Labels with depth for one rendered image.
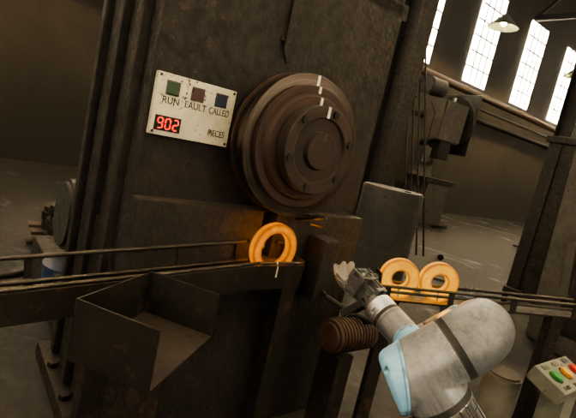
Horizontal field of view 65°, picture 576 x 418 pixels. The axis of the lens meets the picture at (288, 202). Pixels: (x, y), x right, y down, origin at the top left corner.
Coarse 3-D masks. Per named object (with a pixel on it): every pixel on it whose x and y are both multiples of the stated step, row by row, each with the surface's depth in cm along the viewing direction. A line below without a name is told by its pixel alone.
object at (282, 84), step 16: (288, 80) 138; (304, 80) 141; (256, 96) 138; (272, 96) 136; (256, 112) 134; (240, 128) 137; (352, 128) 158; (240, 144) 136; (240, 160) 138; (240, 176) 143; (256, 192) 141; (272, 208) 146; (288, 208) 150; (304, 208) 154
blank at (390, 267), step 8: (384, 264) 173; (392, 264) 170; (400, 264) 170; (408, 264) 170; (384, 272) 171; (392, 272) 171; (408, 272) 171; (416, 272) 171; (384, 280) 171; (408, 280) 172; (416, 280) 172; (392, 296) 172; (400, 296) 172
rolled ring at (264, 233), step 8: (272, 224) 152; (280, 224) 153; (256, 232) 151; (264, 232) 150; (272, 232) 152; (280, 232) 154; (288, 232) 156; (256, 240) 149; (264, 240) 150; (288, 240) 157; (296, 240) 159; (256, 248) 149; (288, 248) 159; (296, 248) 160; (256, 256) 150; (280, 256) 160; (288, 256) 159
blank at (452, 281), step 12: (432, 264) 172; (444, 264) 171; (420, 276) 172; (432, 276) 171; (444, 276) 172; (456, 276) 172; (432, 288) 172; (444, 288) 173; (456, 288) 173; (432, 300) 173; (444, 300) 173
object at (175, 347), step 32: (128, 288) 109; (160, 288) 117; (192, 288) 114; (96, 320) 91; (128, 320) 89; (160, 320) 115; (192, 320) 114; (96, 352) 92; (128, 352) 89; (160, 352) 102; (192, 352) 105; (128, 384) 90; (160, 384) 109; (128, 416) 106
